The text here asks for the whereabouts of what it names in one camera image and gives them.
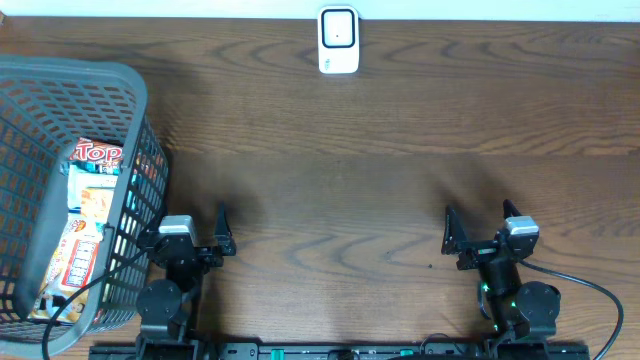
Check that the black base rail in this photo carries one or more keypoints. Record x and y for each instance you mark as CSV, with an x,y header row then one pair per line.
x,y
253,351

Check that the small orange snack box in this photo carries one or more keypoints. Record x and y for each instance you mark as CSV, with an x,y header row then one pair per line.
x,y
96,203

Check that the grey plastic shopping basket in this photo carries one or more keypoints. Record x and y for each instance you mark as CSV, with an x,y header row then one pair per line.
x,y
47,105

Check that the white barcode scanner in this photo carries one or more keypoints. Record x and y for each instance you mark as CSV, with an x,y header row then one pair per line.
x,y
338,40

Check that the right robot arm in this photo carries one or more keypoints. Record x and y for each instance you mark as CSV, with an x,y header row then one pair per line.
x,y
521,310

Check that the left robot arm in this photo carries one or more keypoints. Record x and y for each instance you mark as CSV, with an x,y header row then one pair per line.
x,y
168,307

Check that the large yellow snack bag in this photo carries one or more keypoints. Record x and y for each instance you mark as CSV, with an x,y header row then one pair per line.
x,y
70,267

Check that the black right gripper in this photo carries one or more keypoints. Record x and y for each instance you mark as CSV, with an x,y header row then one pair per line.
x,y
478,252

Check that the red Top chocolate bar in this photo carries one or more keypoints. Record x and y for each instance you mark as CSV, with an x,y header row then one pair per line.
x,y
96,152

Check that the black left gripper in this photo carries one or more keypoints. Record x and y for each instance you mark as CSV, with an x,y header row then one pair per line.
x,y
223,236

